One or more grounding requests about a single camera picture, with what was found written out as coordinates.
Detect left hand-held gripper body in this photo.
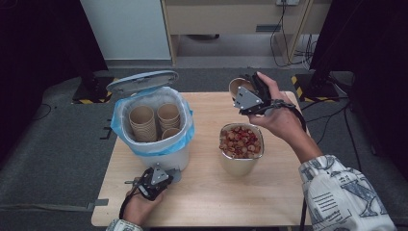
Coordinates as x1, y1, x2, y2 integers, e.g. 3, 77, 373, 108
124, 163, 174, 201

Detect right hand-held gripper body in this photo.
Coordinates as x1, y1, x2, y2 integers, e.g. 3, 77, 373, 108
233, 81, 273, 116

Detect small brown paper cup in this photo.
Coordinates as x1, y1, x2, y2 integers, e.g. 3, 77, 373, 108
228, 77, 256, 98

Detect white pedal trash bin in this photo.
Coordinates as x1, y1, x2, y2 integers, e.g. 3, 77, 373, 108
105, 70, 195, 185

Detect blue trash bag liner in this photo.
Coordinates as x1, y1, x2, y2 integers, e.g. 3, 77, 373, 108
110, 86, 195, 158

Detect person's left hand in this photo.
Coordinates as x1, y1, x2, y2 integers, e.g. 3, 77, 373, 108
122, 190, 165, 227

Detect person's right hand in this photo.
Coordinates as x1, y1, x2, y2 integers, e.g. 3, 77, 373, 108
249, 70, 314, 150

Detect pile of red tan scraps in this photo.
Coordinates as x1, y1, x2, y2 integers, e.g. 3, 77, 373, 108
219, 125, 263, 160

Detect grey tape strip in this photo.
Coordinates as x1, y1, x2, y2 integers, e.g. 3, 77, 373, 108
86, 198, 111, 212

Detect stack of brown paper cups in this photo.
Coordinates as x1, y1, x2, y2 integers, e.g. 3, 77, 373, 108
161, 127, 182, 141
128, 104, 159, 143
156, 102, 182, 133

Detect striped stand base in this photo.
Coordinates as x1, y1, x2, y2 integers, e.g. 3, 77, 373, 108
71, 76, 120, 105
291, 73, 341, 103

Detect metal food container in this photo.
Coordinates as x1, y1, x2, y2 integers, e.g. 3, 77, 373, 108
218, 122, 265, 177

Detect wooden desk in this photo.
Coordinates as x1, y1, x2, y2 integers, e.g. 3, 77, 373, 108
160, 0, 332, 66

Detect black floor tape marks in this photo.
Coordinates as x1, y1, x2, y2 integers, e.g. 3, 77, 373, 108
99, 118, 114, 141

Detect black curtain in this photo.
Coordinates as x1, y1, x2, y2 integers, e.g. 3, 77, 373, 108
309, 0, 408, 182
0, 0, 109, 167

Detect white cabinet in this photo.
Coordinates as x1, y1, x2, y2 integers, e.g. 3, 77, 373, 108
79, 0, 172, 62

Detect left hand-held gripper cable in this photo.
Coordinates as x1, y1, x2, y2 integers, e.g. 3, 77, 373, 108
118, 187, 138, 221

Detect hand-held gripper cable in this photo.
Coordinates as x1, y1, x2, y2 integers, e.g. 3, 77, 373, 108
268, 98, 308, 231
118, 187, 138, 221

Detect right hand-held gripper cable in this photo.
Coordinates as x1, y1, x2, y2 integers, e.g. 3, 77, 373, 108
268, 98, 308, 231

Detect black hanging cables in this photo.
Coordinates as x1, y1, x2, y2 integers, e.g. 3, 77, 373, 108
268, 0, 319, 69

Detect black floor cables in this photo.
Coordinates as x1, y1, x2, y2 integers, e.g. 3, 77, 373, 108
300, 95, 367, 174

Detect black floor cable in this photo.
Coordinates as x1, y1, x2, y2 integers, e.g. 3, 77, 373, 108
32, 103, 58, 121

